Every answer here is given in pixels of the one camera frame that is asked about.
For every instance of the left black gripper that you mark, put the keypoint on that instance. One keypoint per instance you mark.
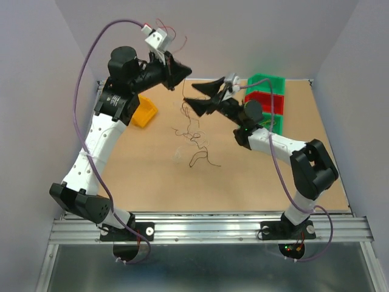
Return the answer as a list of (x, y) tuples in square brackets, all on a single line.
[(174, 71)]

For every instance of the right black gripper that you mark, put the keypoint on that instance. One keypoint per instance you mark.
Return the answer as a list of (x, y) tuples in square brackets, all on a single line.
[(207, 106)]

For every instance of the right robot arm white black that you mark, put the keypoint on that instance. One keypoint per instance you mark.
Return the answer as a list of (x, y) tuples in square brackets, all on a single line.
[(312, 168)]

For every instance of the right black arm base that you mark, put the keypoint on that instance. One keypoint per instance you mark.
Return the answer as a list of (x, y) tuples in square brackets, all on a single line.
[(284, 231)]

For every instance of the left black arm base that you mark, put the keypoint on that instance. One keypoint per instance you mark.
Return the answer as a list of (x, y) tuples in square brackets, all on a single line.
[(112, 234)]

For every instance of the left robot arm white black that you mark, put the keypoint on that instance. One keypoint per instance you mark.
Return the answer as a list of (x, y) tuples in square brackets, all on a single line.
[(118, 101)]

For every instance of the yellow plastic bin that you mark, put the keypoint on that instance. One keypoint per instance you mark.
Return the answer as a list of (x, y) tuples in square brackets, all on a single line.
[(144, 113)]

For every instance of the red plastic bin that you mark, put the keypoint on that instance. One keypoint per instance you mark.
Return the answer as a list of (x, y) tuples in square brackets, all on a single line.
[(264, 99)]

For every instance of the far green plastic bin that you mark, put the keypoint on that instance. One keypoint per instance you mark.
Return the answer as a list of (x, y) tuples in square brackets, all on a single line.
[(278, 84)]

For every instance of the green plastic bin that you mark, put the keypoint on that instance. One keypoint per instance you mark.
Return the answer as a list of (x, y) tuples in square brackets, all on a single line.
[(277, 123), (278, 84)]

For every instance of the near green plastic bin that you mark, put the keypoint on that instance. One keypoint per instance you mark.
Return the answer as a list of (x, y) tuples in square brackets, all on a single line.
[(277, 123)]

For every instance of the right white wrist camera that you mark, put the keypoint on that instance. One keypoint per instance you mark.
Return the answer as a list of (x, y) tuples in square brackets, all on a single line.
[(232, 82)]

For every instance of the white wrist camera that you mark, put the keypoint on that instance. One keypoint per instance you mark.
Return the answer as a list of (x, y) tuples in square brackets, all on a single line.
[(159, 41), (232, 82)]

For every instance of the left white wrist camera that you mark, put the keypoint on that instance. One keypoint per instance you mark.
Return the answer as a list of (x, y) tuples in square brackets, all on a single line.
[(159, 41)]

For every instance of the aluminium mounting rail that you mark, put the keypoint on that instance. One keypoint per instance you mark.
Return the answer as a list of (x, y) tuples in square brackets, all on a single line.
[(218, 228)]

